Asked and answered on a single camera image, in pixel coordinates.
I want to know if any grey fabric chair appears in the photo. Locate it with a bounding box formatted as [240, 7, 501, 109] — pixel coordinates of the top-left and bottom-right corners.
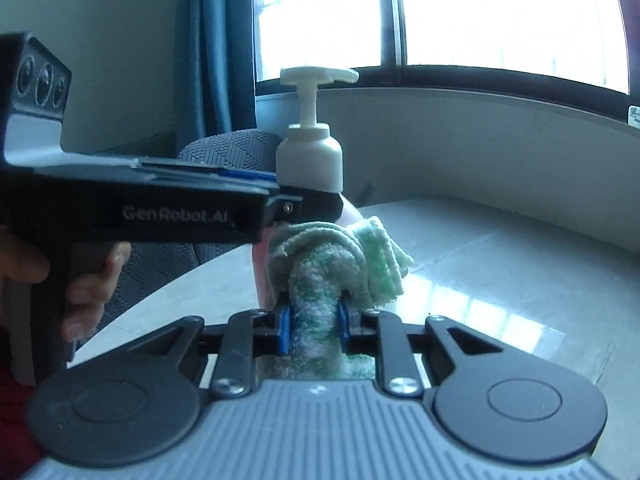
[75, 129, 283, 356]

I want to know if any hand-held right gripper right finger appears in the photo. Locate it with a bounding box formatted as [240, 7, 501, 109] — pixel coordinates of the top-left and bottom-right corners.
[336, 301, 503, 400]

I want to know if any dark framed window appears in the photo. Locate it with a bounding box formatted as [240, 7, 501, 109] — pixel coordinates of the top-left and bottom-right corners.
[250, 0, 632, 112]

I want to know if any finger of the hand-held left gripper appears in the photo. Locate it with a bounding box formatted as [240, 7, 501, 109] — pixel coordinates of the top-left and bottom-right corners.
[217, 166, 280, 184]
[270, 185, 347, 227]

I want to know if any pink pump bottle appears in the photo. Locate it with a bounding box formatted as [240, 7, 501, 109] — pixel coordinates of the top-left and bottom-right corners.
[252, 66, 364, 311]

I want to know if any blue curtain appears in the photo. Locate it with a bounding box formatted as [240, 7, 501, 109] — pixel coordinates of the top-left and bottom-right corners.
[172, 0, 259, 150]

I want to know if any green and white cloth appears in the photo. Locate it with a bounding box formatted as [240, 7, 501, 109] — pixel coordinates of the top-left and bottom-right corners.
[265, 216, 415, 382]

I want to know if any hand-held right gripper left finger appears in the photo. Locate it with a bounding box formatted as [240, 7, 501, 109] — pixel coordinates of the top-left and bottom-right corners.
[117, 304, 294, 401]

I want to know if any person's left hand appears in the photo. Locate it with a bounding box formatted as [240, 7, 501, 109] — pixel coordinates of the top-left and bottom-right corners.
[0, 230, 132, 343]

